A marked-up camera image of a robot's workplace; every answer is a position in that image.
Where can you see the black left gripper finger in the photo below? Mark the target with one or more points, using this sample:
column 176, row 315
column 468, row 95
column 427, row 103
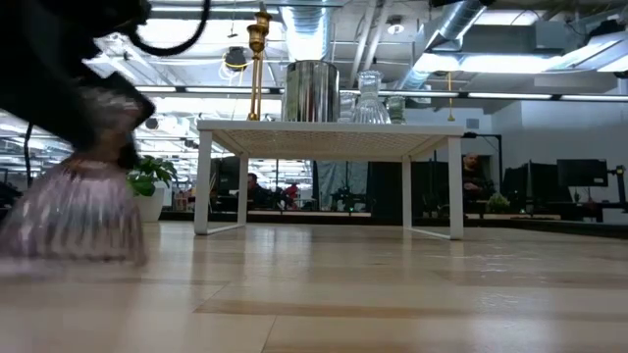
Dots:
column 135, row 105
column 59, row 115

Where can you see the pink ribbed glass candle holder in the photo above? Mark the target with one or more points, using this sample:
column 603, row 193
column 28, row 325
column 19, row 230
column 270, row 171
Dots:
column 73, row 216

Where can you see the mercury glass holder with tag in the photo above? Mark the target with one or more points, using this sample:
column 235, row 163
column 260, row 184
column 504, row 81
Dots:
column 311, row 93

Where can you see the clear ribbed glass candle holder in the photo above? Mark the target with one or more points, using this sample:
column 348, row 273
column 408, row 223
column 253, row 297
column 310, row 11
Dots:
column 370, row 110

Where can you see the green plant in white pot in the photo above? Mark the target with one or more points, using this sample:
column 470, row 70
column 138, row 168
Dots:
column 154, row 206

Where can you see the black screen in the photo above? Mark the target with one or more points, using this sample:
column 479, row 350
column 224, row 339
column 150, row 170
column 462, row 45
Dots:
column 225, row 176

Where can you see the person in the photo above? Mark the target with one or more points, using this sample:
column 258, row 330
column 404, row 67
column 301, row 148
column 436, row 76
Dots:
column 257, row 191
column 473, row 176

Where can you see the white perforated shelf table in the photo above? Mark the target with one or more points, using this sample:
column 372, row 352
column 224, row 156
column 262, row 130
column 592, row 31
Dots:
column 333, row 126

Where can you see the black cabinet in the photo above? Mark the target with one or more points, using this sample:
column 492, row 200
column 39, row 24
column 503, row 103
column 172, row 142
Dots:
column 385, row 188

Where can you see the round white ceiling detector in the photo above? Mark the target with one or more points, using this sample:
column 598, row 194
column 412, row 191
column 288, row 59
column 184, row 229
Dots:
column 395, row 27

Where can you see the brass hanging pendant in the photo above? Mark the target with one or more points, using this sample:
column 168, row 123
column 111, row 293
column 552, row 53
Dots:
column 450, row 118

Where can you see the long linear ceiling light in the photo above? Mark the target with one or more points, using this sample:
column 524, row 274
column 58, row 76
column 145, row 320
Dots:
column 490, row 95

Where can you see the small green desk plant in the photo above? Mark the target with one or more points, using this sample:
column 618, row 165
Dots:
column 498, row 203

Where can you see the dark computer monitor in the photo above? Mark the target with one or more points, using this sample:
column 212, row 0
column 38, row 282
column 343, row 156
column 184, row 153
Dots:
column 539, row 181

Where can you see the black computer monitor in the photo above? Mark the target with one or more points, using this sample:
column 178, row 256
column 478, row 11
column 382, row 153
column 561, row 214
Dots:
column 581, row 172

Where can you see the silver spiral ceiling duct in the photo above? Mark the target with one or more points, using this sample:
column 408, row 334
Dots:
column 306, row 29

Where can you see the silver slanted ceiling duct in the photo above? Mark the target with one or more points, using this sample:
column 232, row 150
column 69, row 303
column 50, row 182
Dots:
column 461, row 17

